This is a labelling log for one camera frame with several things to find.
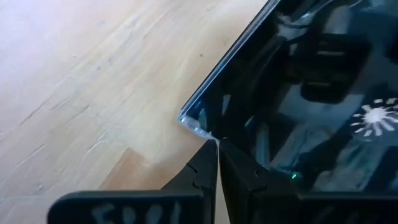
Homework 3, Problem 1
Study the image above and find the large black jewel case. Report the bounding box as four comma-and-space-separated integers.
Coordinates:
178, 0, 398, 194

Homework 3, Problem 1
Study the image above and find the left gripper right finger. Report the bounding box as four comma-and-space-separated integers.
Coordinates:
218, 139, 398, 224

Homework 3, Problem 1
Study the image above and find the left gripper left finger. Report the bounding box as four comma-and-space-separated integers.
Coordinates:
47, 139, 218, 224

